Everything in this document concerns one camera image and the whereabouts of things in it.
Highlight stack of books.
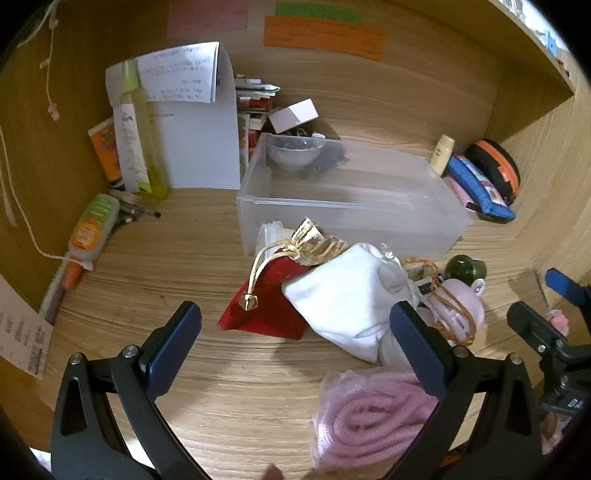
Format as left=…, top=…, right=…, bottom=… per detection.
left=233, top=74, right=281, bottom=185

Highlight wooden desktop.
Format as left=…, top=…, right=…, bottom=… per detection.
left=28, top=117, right=591, bottom=480

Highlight standing white paper sheet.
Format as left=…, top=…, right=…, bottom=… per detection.
left=105, top=42, right=241, bottom=190

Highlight clear plastic storage bin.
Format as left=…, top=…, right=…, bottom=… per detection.
left=236, top=133, right=475, bottom=259

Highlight dark green jar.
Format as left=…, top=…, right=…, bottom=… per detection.
left=445, top=255, right=488, bottom=284

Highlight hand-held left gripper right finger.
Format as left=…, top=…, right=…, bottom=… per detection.
left=389, top=301, right=543, bottom=480

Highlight printed paper receipt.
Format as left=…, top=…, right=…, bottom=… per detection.
left=0, top=274, right=55, bottom=380

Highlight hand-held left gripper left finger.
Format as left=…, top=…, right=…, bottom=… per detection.
left=50, top=301, right=203, bottom=480

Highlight clear round container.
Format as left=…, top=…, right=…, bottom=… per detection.
left=256, top=220, right=296, bottom=257

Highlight wooden shelf board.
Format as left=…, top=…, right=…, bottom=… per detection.
left=489, top=0, right=579, bottom=99

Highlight gold braided cord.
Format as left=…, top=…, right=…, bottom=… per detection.
left=427, top=262, right=477, bottom=345

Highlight blue snack packet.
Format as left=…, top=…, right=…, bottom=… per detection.
left=444, top=154, right=517, bottom=223

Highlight pink flat pouch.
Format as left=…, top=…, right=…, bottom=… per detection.
left=445, top=178, right=484, bottom=211

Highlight orange sticky note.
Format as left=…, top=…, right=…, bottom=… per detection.
left=264, top=16, right=385, bottom=62

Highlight pale pink round compact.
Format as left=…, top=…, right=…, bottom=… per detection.
left=431, top=277, right=486, bottom=345

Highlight gold organza pouch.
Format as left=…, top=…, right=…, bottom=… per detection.
left=288, top=218, right=348, bottom=267

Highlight pink sticky note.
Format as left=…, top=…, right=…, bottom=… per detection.
left=167, top=0, right=249, bottom=40

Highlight small white box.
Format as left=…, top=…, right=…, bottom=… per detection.
left=269, top=99, right=319, bottom=133

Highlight small dark clips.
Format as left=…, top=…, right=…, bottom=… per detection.
left=108, top=185, right=161, bottom=225

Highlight pink rope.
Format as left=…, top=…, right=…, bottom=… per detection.
left=311, top=369, right=440, bottom=472

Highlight printed white paper slip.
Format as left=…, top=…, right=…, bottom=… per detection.
left=137, top=42, right=221, bottom=104

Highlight beige knotted cord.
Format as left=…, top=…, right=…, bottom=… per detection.
left=39, top=0, right=62, bottom=122

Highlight white cloth pouch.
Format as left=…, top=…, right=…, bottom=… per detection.
left=281, top=242, right=422, bottom=363

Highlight white bowl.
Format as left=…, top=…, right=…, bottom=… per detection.
left=265, top=136, right=326, bottom=171

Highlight black tangled item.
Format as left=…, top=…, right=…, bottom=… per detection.
left=300, top=138, right=349, bottom=180

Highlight red velvet pouch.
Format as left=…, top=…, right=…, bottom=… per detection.
left=218, top=256, right=315, bottom=341

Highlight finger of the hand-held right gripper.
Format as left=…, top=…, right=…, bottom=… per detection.
left=545, top=268, right=591, bottom=306
left=506, top=302, right=572, bottom=367

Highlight cream tube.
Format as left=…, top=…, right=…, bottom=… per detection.
left=428, top=134, right=456, bottom=176

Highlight yellow-green bottle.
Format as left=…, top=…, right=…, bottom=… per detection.
left=121, top=60, right=170, bottom=201

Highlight black and orange round case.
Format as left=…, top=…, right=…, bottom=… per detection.
left=464, top=138, right=522, bottom=206

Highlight green and orange tube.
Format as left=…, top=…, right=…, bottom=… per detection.
left=67, top=194, right=121, bottom=271

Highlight green sticky note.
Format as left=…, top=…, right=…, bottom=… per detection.
left=276, top=2, right=362, bottom=25

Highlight white string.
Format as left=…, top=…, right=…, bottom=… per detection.
left=0, top=129, right=89, bottom=269

